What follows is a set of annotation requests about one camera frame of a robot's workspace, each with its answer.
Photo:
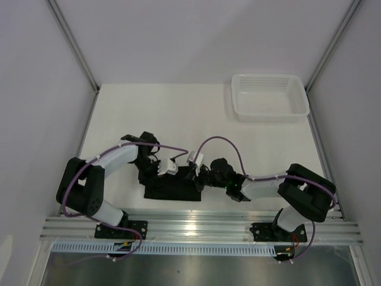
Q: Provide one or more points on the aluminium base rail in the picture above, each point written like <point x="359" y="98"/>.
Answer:
<point x="204" y="227"/>

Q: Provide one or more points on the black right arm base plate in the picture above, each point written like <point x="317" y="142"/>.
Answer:
<point x="267" y="232"/>

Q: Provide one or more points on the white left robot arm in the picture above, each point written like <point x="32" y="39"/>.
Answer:
<point x="82" y="185"/>

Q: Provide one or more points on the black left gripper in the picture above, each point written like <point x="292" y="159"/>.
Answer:
<point x="145" y="179"/>

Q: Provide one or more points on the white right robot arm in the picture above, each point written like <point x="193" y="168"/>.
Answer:
<point x="309" y="196"/>

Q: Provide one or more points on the black t-shirt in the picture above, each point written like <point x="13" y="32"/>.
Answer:
<point x="183" y="186"/>

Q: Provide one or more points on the white perforated plastic basket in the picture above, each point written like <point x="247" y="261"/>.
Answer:
<point x="269" y="98"/>

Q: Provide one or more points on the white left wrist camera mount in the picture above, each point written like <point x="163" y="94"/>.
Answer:
<point x="167" y="167"/>

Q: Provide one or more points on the grey slotted cable duct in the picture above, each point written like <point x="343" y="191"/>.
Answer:
<point x="165" y="248"/>

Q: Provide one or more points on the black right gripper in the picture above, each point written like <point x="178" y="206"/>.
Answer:
<point x="202" y="168"/>

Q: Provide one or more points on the grey aluminium frame post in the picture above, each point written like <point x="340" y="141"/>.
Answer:
<point x="335" y="40"/>

